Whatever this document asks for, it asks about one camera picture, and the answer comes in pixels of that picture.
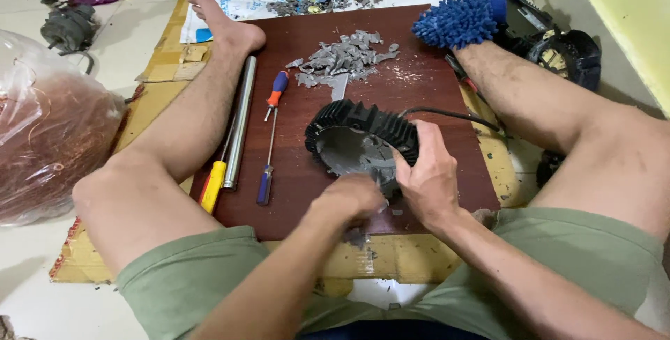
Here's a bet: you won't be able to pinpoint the person's left hand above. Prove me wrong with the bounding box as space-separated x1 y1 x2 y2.
308 172 391 231

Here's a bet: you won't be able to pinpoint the person's right hand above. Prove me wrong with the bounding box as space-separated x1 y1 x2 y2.
392 119 474 232

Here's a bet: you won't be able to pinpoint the black finned round housing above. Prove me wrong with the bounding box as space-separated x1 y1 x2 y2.
305 99 421 200

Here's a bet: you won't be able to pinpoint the dark brown wooden board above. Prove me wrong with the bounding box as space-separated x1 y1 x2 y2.
189 4 501 242

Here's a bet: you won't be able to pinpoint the flat grey metal blade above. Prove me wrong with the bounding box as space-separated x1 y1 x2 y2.
329 72 350 102

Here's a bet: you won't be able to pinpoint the dark blue shirt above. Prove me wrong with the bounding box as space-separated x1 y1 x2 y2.
297 319 490 340

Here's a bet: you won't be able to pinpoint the pile of grey scraps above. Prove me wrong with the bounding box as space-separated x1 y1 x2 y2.
286 29 402 89

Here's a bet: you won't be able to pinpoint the small black round part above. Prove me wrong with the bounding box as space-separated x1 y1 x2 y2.
535 150 567 189

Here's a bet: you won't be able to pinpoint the orange and blue screwdriver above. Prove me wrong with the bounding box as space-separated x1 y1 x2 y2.
263 70 290 122

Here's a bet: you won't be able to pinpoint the shiny steel tube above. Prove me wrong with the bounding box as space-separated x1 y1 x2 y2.
222 55 259 192

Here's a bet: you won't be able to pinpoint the blue chenille slipper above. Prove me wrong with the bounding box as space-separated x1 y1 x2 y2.
410 0 508 51

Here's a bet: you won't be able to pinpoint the person's right leg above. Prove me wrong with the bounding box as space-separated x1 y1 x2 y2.
451 0 670 242

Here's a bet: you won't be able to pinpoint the person's leg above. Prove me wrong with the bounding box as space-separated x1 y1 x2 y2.
72 0 268 279
451 0 670 242

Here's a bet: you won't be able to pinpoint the green shorts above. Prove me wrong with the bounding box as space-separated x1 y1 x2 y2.
114 206 667 340

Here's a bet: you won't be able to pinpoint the black round lamp housing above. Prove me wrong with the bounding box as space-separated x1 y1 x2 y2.
526 29 602 93

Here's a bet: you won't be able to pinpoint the person's left leg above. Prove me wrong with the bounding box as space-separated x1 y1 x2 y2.
72 0 268 279

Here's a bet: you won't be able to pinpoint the torn cardboard piece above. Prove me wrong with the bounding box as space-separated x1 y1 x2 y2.
134 43 210 84

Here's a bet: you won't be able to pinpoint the brown cardboard sheet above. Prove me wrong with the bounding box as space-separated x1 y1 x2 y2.
49 0 525 299

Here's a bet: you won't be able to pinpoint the grey fan motor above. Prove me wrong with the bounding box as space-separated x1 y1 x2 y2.
40 3 101 75

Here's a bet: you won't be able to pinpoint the black cable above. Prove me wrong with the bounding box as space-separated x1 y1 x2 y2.
399 106 504 134

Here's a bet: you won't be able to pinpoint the blue-handled long screwdriver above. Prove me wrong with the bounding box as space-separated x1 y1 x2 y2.
256 109 278 207

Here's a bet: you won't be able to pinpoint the red-handled pliers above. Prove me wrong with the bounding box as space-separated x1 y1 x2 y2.
444 53 490 104

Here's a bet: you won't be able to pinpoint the yellow-handled screwdriver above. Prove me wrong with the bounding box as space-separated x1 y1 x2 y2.
199 120 239 215

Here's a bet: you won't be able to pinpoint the black box with cable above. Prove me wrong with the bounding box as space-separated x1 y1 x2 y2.
479 0 557 50

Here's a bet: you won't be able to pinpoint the clear bag of copper wire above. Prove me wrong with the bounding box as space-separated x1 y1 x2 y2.
0 29 128 227

